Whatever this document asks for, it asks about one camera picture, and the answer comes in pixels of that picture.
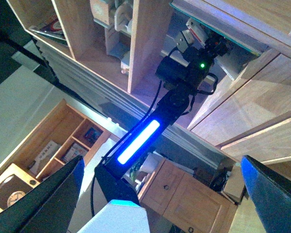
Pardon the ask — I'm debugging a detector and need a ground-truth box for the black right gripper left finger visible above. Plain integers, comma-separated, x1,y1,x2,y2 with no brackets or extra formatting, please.
0,156,84,233

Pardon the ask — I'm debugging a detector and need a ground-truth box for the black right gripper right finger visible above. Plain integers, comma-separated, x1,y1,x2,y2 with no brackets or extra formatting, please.
241,155,291,233

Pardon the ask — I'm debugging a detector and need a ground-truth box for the black gripper body green led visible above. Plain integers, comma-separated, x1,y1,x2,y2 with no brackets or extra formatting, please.
155,31,233,88

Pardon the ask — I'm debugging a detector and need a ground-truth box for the round clock on wood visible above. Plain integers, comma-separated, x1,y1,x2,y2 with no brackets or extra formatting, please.
0,164,40,212

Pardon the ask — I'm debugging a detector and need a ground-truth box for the light wooden bookshelf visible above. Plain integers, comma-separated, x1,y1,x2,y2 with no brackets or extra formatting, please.
7,0,291,166

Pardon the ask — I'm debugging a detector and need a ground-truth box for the wooden cabinet with doors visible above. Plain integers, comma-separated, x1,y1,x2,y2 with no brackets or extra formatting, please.
138,159,237,233

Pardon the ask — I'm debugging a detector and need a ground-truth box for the white toy figure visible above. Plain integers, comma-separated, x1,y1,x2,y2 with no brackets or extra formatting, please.
90,0,134,75

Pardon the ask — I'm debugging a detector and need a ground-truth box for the white flower pot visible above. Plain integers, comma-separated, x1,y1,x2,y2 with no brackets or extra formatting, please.
140,153,163,173

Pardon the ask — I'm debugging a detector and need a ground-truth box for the magazine with red circle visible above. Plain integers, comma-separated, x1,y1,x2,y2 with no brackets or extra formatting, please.
29,14,68,47

